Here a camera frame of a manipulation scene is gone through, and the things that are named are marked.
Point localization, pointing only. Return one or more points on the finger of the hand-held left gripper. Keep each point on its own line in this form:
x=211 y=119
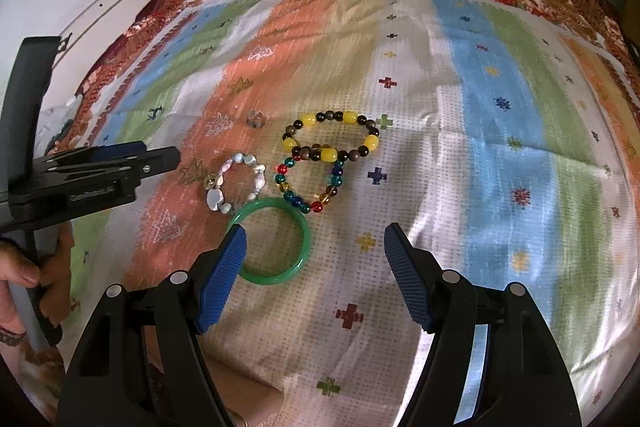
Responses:
x=120 y=150
x=160 y=159

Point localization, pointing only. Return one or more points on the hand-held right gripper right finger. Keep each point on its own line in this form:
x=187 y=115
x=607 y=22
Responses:
x=406 y=279

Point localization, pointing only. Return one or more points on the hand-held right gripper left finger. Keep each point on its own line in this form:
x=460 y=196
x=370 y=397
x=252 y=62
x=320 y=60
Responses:
x=222 y=279

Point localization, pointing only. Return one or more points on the green jade bangle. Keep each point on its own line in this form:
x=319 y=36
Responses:
x=306 y=242

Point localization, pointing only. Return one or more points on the person's left hand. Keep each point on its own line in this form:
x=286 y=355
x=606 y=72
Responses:
x=17 y=262

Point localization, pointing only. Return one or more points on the grey white clothing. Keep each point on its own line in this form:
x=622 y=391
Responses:
x=55 y=119

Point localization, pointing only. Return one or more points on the striped patterned blanket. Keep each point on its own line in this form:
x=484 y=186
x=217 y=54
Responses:
x=450 y=207

